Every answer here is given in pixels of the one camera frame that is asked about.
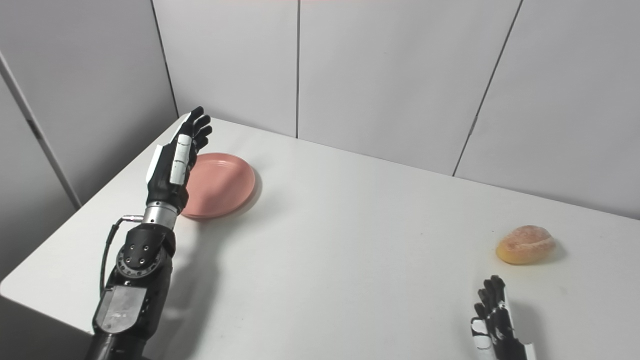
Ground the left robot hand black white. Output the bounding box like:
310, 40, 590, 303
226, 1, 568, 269
145, 106, 213, 213

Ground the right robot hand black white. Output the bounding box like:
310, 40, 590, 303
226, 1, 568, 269
470, 274, 537, 360

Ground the pink round plate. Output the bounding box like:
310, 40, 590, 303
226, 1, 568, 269
180, 152, 257, 220

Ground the bread roll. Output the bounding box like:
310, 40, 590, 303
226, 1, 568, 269
495, 225, 557, 265

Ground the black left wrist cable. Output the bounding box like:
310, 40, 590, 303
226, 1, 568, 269
99, 214, 145, 298

